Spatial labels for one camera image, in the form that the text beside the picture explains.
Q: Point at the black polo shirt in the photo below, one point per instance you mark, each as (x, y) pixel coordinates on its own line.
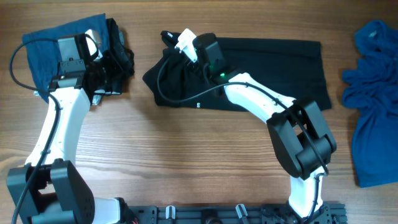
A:
(290, 67)

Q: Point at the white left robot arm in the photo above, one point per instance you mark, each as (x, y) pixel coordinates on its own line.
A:
(48, 188)

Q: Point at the blue polo shirt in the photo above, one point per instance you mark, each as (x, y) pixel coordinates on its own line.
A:
(372, 90)

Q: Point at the folded dark green garment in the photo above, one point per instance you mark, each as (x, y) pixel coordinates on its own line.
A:
(121, 59)

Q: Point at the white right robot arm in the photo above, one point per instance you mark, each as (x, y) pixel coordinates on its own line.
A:
(302, 141)

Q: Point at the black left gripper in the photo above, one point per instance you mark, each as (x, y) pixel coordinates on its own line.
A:
(116, 69)

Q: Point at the folded blue denim shorts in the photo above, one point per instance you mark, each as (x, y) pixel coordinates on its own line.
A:
(43, 52)

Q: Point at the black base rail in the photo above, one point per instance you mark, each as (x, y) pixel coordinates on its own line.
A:
(265, 214)

